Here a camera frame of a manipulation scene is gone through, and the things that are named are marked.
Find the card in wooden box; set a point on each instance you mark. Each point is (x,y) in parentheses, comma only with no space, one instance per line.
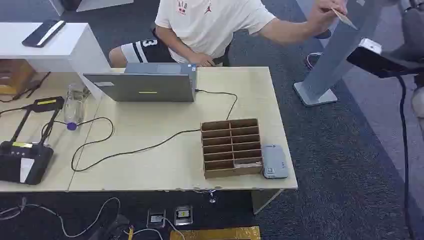
(247,163)

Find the yellow floor mat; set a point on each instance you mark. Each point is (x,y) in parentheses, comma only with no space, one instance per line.
(215,234)

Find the person's right hand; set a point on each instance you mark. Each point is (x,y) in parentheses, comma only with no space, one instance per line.
(202,59)

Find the floor power socket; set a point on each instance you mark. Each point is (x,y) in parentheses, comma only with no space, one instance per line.
(183,215)
(155,217)

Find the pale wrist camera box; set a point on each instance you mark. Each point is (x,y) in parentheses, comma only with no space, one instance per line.
(370,45)

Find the person's dark shoe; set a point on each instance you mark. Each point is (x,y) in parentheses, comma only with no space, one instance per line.
(323,34)

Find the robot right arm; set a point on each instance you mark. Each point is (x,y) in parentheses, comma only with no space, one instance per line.
(412,43)

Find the white table leg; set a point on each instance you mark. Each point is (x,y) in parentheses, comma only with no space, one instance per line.
(265,200)

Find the person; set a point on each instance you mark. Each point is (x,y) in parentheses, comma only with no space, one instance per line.
(205,26)

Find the black robot foot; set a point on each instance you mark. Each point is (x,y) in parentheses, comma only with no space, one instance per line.
(111,229)

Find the grey laptop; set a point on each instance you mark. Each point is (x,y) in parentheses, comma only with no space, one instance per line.
(145,85)

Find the pale card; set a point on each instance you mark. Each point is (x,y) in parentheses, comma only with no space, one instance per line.
(344,19)

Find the brown cardboard box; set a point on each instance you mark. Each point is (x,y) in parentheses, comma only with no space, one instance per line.
(13,76)

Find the grey metal stand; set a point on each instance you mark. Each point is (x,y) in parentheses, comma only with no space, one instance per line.
(334,56)

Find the clear plastic water bottle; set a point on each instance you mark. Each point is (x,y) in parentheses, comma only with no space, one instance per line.
(74,106)

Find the black phone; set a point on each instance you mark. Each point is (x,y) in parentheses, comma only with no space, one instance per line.
(43,33)

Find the white cabinet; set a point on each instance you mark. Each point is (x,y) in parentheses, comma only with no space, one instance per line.
(59,46)

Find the person's left hand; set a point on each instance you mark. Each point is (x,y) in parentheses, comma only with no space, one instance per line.
(323,13)

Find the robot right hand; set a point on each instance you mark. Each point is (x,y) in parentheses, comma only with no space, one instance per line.
(377,64)

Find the wooden slotted card box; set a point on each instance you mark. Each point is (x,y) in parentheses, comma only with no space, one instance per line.
(231,149)

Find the black document scanner stand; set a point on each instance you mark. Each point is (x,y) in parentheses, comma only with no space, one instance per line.
(26,155)

